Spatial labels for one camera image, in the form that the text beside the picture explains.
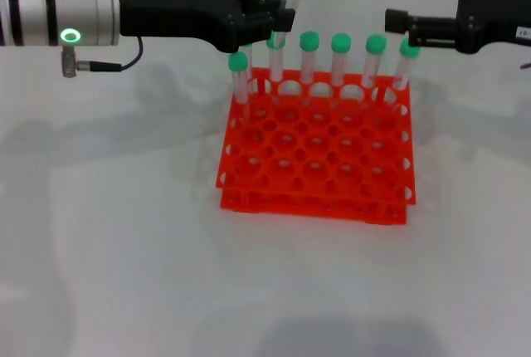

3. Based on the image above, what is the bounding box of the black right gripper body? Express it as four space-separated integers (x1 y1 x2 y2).
453 0 531 56

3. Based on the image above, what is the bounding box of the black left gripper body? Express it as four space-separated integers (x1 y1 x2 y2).
117 0 261 53

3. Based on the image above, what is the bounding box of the orange test tube rack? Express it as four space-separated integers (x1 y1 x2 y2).
215 66 417 227

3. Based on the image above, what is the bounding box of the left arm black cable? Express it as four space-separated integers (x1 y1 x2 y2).
61 35 144 79

